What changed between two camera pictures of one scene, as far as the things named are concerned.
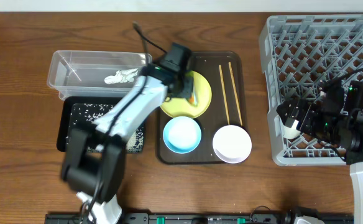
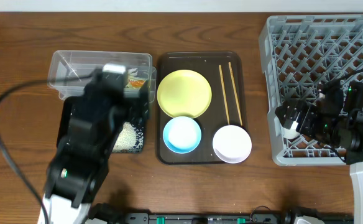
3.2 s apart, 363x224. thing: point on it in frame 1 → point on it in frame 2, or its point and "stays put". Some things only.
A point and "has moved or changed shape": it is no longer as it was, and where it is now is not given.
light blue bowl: (182, 135) stays put
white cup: (291, 132) stays put
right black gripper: (301, 114) stays put
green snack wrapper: (193, 99) has moved or changed shape
